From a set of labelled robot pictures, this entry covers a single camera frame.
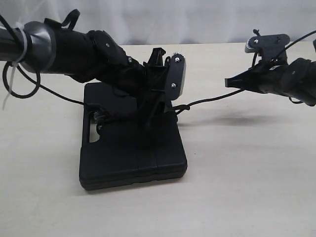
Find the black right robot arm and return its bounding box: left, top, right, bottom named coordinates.
left=225, top=34, right=316, bottom=107

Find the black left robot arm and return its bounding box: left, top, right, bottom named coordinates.
left=0, top=19, right=171, bottom=141

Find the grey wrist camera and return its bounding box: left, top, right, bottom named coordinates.
left=244, top=34, right=290, bottom=63
left=164, top=52, right=186, bottom=101

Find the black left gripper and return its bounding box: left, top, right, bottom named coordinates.
left=111, top=46, right=171, bottom=148

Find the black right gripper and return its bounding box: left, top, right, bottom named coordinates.
left=224, top=63, right=289, bottom=94

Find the black plastic carrying case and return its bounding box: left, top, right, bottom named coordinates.
left=79, top=82, right=188, bottom=191

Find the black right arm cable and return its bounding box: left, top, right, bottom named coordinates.
left=270, top=29, right=316, bottom=65

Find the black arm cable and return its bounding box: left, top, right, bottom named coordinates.
left=0, top=9, right=86, bottom=106
left=270, top=29, right=316, bottom=65

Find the white curtain backdrop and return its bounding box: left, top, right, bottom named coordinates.
left=0, top=0, right=316, bottom=45

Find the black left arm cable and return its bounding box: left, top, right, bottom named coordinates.
left=0, top=9, right=86, bottom=106

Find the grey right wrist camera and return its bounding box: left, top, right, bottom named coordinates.
left=244, top=34, right=290, bottom=63

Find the black cord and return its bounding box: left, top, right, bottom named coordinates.
left=91, top=29, right=262, bottom=149

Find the white zip tie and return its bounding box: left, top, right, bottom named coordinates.
left=2, top=21, right=28, bottom=111

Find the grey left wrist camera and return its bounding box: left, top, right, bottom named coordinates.
left=164, top=52, right=186, bottom=101

